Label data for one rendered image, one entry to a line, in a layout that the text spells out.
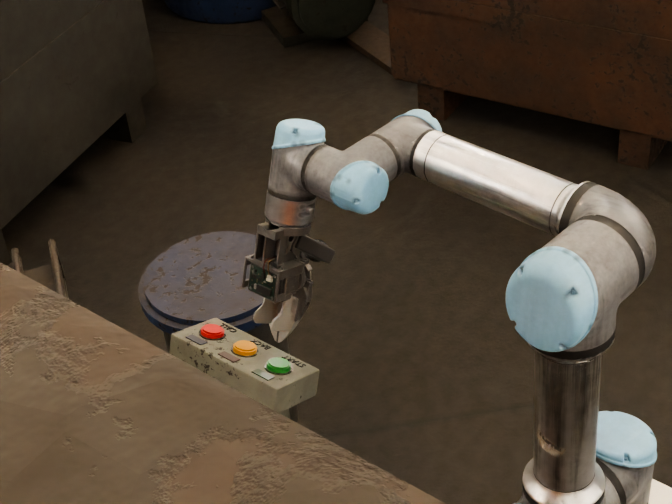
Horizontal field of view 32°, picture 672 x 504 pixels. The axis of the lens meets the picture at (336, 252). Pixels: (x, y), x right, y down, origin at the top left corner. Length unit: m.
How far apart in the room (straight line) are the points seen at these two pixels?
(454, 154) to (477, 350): 1.18
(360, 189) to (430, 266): 1.42
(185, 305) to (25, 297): 2.11
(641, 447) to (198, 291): 0.99
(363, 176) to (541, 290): 0.34
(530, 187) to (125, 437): 1.43
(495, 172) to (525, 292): 0.25
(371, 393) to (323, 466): 2.52
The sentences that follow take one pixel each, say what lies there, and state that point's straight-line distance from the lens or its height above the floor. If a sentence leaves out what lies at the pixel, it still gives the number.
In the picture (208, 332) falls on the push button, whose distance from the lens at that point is 1.97.
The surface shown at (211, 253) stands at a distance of 2.45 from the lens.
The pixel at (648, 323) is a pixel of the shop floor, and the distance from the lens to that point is 2.89.
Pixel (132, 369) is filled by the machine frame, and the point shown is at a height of 1.76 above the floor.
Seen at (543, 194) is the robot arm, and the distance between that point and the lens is 1.59.
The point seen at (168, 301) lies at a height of 0.43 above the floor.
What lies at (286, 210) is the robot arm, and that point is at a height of 0.89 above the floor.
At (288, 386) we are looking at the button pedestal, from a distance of 1.87.
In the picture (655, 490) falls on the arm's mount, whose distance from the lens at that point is 2.04.
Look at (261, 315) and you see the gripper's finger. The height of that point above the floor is 0.71.
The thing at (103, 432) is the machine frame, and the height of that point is 1.76.
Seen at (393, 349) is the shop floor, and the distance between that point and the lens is 2.81.
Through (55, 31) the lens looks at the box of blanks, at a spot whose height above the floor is 0.50.
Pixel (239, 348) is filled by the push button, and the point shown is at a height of 0.62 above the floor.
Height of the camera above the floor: 1.89
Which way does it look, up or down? 37 degrees down
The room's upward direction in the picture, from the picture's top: 6 degrees counter-clockwise
